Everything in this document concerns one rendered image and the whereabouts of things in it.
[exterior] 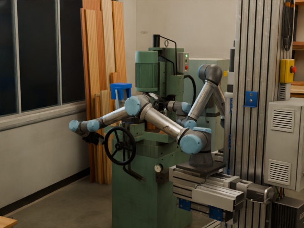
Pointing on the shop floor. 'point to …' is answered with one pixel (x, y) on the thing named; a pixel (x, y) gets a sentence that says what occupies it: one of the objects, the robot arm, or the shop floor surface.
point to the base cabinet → (146, 194)
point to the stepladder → (120, 93)
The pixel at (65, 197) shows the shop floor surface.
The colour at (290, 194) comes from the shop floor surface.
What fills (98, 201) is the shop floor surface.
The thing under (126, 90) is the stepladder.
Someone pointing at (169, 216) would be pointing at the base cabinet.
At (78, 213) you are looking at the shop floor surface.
